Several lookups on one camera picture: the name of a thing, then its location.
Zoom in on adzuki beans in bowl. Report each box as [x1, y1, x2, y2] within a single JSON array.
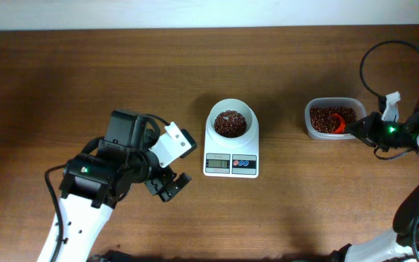
[[214, 110, 247, 138]]

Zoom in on red adzuki beans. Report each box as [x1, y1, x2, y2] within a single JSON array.
[[310, 106, 356, 134]]

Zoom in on white round bowl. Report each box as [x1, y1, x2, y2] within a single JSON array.
[[207, 99, 257, 140]]

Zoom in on white digital kitchen scale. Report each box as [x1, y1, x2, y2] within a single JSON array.
[[203, 106, 260, 178]]

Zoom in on left black cable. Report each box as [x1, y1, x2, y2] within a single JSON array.
[[44, 164, 68, 262]]

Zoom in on clear plastic food container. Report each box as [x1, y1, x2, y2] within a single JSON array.
[[304, 98, 367, 140]]

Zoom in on orange measuring scoop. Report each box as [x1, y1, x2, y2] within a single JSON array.
[[330, 114, 346, 134]]

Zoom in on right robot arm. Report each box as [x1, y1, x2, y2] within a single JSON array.
[[327, 100, 419, 261]]

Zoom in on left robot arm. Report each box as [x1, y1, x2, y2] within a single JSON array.
[[39, 109, 196, 261]]

